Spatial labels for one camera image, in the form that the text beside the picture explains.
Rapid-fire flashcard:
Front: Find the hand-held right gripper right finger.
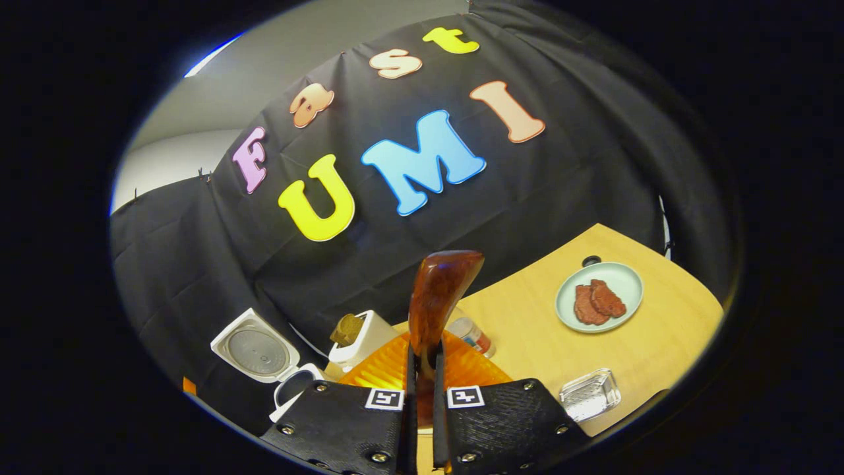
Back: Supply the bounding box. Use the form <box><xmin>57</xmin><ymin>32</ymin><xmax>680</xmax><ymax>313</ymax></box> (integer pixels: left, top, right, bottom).
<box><xmin>432</xmin><ymin>329</ymin><xmax>594</xmax><ymax>475</ymax></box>

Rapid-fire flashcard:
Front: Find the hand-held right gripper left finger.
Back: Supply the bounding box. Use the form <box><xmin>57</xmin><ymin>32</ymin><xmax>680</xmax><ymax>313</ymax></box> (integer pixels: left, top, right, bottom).
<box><xmin>259</xmin><ymin>329</ymin><xmax>418</xmax><ymax>475</ymax></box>

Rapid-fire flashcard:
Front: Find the white rice cooker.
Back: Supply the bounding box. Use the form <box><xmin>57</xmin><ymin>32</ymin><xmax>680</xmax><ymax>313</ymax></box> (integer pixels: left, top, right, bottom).
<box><xmin>210</xmin><ymin>307</ymin><xmax>328</xmax><ymax>425</ymax></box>

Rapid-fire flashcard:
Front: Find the metal wire chopstick holder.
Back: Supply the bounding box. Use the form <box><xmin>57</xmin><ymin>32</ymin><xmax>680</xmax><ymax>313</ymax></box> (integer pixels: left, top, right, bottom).
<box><xmin>558</xmin><ymin>368</ymin><xmax>622</xmax><ymax>424</ymax></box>

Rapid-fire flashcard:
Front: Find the brown wooden spoon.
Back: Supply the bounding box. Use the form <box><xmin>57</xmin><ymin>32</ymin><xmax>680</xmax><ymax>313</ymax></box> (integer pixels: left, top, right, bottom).
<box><xmin>408</xmin><ymin>249</ymin><xmax>486</xmax><ymax>427</ymax></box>

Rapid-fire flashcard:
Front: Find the white toaster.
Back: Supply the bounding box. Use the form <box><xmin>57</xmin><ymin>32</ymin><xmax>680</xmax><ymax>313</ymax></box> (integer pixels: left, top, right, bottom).
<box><xmin>327</xmin><ymin>310</ymin><xmax>400</xmax><ymax>372</ymax></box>

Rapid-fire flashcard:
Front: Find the clear plastic water bottle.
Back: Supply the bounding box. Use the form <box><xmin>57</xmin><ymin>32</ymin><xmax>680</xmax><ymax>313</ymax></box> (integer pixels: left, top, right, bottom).
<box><xmin>445</xmin><ymin>307</ymin><xmax>494</xmax><ymax>360</ymax></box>

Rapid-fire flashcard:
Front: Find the brown bread slice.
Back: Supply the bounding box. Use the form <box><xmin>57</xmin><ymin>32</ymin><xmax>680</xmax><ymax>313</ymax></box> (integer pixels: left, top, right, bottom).
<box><xmin>330</xmin><ymin>313</ymin><xmax>366</xmax><ymax>348</ymax></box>

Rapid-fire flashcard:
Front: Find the red meat slice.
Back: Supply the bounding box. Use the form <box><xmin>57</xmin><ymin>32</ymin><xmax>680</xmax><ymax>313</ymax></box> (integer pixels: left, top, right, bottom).
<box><xmin>573</xmin><ymin>284</ymin><xmax>611</xmax><ymax>327</ymax></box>
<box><xmin>590</xmin><ymin>278</ymin><xmax>628</xmax><ymax>319</ymax></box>

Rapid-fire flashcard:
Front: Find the pale green plate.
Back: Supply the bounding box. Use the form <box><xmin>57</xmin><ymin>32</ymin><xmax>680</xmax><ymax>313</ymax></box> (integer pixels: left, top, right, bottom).
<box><xmin>555</xmin><ymin>262</ymin><xmax>644</xmax><ymax>334</ymax></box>

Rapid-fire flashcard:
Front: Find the black backdrop cloth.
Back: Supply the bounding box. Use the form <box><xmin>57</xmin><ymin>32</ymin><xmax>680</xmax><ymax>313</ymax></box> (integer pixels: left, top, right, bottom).
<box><xmin>109</xmin><ymin>0</ymin><xmax>739</xmax><ymax>436</ymax></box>

